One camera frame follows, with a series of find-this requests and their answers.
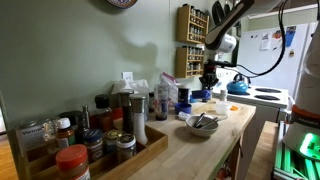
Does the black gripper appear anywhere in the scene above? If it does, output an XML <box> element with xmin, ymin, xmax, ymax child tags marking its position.
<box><xmin>199</xmin><ymin>59</ymin><xmax>234</xmax><ymax>90</ymax></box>

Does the blue bowl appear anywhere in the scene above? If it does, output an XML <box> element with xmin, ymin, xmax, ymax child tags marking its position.
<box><xmin>192</xmin><ymin>90</ymin><xmax>211</xmax><ymax>100</ymax></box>
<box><xmin>175</xmin><ymin>102</ymin><xmax>192</xmax><ymax>114</ymax></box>

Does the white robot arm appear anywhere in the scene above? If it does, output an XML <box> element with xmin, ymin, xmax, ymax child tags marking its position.
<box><xmin>238</xmin><ymin>22</ymin><xmax>320</xmax><ymax>160</ymax></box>

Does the white ceramic bowl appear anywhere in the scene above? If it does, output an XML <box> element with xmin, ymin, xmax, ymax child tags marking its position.
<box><xmin>185</xmin><ymin>115</ymin><xmax>219</xmax><ymax>137</ymax></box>

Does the white spice shaker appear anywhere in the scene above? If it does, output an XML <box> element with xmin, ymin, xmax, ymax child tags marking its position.
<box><xmin>219</xmin><ymin>90</ymin><xmax>227</xmax><ymax>101</ymax></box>

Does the blue kettle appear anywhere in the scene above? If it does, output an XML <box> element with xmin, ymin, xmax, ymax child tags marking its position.
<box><xmin>227</xmin><ymin>73</ymin><xmax>251</xmax><ymax>95</ymax></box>

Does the lower wooden spice rack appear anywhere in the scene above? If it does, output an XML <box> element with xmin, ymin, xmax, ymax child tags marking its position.
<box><xmin>175</xmin><ymin>46</ymin><xmax>204</xmax><ymax>78</ymax></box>

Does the wooden spice rack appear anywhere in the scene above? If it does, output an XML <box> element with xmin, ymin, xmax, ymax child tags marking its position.
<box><xmin>175</xmin><ymin>46</ymin><xmax>204</xmax><ymax>78</ymax></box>
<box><xmin>176</xmin><ymin>4</ymin><xmax>209</xmax><ymax>44</ymax></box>

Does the clear plastic container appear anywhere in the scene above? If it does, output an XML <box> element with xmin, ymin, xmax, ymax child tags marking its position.
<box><xmin>215</xmin><ymin>101</ymin><xmax>231</xmax><ymax>115</ymax></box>

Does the white dark supplement jar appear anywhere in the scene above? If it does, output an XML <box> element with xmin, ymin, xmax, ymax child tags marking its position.
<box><xmin>178</xmin><ymin>87</ymin><xmax>189</xmax><ymax>103</ymax></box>

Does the orange plastic lid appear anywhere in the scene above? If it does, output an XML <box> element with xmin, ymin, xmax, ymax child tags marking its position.
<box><xmin>230</xmin><ymin>106</ymin><xmax>239</xmax><ymax>111</ymax></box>

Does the clear plastic bag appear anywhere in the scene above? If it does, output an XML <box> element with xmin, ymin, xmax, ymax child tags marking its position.
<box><xmin>154</xmin><ymin>72</ymin><xmax>178</xmax><ymax>107</ymax></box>

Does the black stove burner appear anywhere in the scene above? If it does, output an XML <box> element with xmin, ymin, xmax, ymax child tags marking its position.
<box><xmin>255</xmin><ymin>88</ymin><xmax>281</xmax><ymax>93</ymax></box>

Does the upper wooden spice rack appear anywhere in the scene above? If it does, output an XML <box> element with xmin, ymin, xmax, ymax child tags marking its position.
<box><xmin>176</xmin><ymin>4</ymin><xmax>209</xmax><ymax>44</ymax></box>

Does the wooden butcher block table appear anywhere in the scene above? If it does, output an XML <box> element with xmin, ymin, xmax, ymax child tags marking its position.
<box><xmin>129</xmin><ymin>102</ymin><xmax>256</xmax><ymax>180</ymax></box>

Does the white stove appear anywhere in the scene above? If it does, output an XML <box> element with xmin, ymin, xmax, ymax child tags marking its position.
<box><xmin>211</xmin><ymin>68</ymin><xmax>290</xmax><ymax>180</ymax></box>

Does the white refrigerator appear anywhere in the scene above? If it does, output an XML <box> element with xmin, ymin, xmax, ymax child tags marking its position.
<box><xmin>237</xmin><ymin>22</ymin><xmax>318</xmax><ymax>98</ymax></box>

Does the steel salt grinder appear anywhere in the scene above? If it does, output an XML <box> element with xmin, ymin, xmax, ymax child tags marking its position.
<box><xmin>130</xmin><ymin>94</ymin><xmax>148</xmax><ymax>145</ymax></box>

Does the dark pepper grinder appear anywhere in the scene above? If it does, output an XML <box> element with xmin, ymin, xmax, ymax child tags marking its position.
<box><xmin>119</xmin><ymin>89</ymin><xmax>133</xmax><ymax>133</ymax></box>

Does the red lid peanut jar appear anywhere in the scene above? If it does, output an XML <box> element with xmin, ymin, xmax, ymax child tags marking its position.
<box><xmin>55</xmin><ymin>144</ymin><xmax>91</xmax><ymax>180</ymax></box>

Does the wooden condiment tray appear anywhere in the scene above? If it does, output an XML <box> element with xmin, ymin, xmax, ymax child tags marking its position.
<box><xmin>19</xmin><ymin>118</ymin><xmax>169</xmax><ymax>180</ymax></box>

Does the white light switch plate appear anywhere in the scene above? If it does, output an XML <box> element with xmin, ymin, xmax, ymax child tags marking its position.
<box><xmin>121</xmin><ymin>72</ymin><xmax>133</xmax><ymax>81</ymax></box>

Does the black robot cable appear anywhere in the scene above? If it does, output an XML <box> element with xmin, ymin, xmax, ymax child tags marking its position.
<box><xmin>229</xmin><ymin>0</ymin><xmax>288</xmax><ymax>77</ymax></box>

